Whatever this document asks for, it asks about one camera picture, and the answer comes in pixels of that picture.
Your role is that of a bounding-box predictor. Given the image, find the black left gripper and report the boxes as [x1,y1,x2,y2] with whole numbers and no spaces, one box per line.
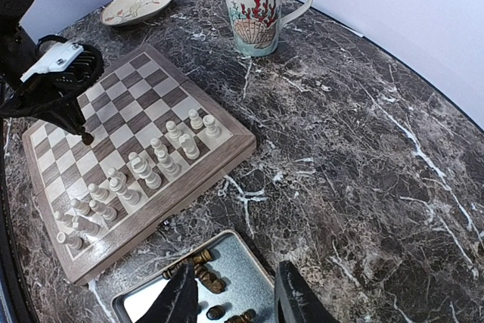
[1,35,103,145]

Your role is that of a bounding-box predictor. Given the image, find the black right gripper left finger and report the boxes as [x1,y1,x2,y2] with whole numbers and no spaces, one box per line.
[137,264,198,323]

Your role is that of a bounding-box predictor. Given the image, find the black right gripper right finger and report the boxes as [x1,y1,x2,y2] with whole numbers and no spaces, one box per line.
[275,260,337,323]

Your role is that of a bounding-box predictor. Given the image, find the metal tray with wooden rim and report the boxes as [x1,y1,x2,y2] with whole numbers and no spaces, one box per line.
[111,230,276,322]

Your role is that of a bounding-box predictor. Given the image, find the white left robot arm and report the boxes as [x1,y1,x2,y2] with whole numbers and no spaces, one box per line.
[1,0,104,145]

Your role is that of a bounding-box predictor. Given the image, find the white chess queen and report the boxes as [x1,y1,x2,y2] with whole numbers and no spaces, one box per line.
[109,177,140,206]

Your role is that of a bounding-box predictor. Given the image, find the white chess king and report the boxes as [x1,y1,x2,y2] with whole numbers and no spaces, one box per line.
[129,152,162,190]

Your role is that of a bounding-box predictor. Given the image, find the wooden chess board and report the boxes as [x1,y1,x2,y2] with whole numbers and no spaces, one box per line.
[23,45,256,285]

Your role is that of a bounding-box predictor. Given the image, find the white chess rook near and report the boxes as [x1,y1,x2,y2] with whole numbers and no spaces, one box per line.
[56,232,83,250]

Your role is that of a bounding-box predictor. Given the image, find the white chess rook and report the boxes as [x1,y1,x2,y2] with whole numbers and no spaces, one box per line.
[203,114,221,139]
[56,232,83,250]

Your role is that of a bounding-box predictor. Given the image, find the white chess rook far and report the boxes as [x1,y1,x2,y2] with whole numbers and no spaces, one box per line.
[203,114,221,139]

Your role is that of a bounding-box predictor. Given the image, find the bird painted ceramic plate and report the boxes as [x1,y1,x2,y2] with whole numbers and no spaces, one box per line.
[101,0,172,26]

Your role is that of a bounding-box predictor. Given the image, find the coral painted ceramic mug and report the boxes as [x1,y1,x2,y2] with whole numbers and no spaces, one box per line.
[225,0,314,57]

